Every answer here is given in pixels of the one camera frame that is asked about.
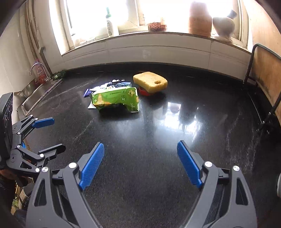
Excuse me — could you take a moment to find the black metal rack frame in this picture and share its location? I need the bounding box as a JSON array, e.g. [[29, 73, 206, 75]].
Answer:
[[243, 43, 280, 131]]

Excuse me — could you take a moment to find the stainless steel sink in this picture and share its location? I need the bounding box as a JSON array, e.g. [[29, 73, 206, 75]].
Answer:
[[14, 79, 63, 116]]

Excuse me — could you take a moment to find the white plastic bottle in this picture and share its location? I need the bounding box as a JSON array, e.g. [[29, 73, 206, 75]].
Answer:
[[106, 8, 119, 37]]

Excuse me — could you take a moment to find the tan ceramic jar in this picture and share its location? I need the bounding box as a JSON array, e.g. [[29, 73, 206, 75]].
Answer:
[[189, 2, 212, 38]]

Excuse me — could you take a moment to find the red small dish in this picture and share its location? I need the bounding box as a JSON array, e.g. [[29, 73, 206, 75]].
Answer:
[[139, 87, 153, 96]]

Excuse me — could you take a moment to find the yellow sponge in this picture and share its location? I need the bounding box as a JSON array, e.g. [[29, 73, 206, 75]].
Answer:
[[133, 72, 168, 94]]

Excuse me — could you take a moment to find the wooden board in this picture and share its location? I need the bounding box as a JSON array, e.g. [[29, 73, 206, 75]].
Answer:
[[251, 46, 281, 125]]

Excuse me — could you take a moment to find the red detergent bottle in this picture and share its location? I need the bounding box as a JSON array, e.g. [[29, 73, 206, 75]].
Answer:
[[35, 59, 47, 84]]

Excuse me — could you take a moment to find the green carton box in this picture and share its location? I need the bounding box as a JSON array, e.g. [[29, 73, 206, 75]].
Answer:
[[92, 86, 139, 113]]

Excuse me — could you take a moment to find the chrome faucet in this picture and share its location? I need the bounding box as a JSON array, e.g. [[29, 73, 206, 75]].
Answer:
[[29, 62, 50, 84]]

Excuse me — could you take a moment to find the blue snack wrapper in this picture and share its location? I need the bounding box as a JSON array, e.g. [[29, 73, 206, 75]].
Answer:
[[83, 79, 132, 97]]

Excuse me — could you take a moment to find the dark green rag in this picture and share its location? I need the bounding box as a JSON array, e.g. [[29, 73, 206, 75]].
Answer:
[[51, 70, 66, 80]]

